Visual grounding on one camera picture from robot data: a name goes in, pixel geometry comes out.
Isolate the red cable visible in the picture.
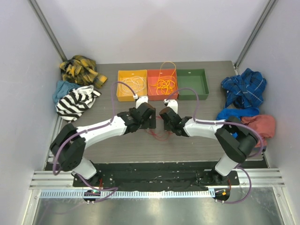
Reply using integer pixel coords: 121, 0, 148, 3
146, 128, 174, 141

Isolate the yellow cable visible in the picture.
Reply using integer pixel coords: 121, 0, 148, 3
150, 61, 178, 96

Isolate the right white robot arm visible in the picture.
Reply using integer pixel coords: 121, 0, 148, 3
159, 107, 258, 185

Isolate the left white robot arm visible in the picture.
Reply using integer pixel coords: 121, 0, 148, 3
50, 102, 156, 187

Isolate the red plastic bin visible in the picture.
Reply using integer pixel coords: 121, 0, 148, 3
147, 69, 178, 101

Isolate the yellow plastic bin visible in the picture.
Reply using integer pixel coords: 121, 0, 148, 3
116, 70, 147, 102

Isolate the green plastic bin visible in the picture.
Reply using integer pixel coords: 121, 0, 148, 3
176, 69, 210, 100

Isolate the bright blue cloth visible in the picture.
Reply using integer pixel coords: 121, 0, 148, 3
215, 106, 260, 139

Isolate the black white striped cloth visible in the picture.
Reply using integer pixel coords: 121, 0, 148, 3
55, 85, 101, 123

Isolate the yellow plaid cloth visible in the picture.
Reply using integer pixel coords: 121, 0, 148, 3
60, 55, 108, 89

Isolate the blue plaid cloth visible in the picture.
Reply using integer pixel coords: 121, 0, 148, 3
221, 68, 267, 109

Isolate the teal cloth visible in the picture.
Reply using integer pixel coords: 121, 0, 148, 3
52, 80, 79, 104

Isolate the salmon red cloth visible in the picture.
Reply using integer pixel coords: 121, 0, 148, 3
241, 114, 276, 146

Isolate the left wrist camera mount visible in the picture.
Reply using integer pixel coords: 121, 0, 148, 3
133, 94, 149, 108

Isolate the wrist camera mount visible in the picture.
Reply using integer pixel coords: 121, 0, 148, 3
133, 94, 149, 108
163, 99, 179, 113

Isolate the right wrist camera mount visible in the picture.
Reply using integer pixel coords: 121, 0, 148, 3
163, 99, 179, 113

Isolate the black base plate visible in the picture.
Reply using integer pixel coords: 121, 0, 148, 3
87, 162, 240, 192

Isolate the white slotted cable duct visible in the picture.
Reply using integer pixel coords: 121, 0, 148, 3
40, 189, 215, 199

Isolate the right aluminium frame post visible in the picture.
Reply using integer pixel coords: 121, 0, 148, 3
233, 0, 278, 73

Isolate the aluminium frame post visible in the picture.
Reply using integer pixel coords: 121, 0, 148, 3
233, 0, 278, 73
28, 0, 67, 61

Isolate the left aluminium frame post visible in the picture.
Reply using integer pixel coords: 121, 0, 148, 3
28, 0, 67, 61

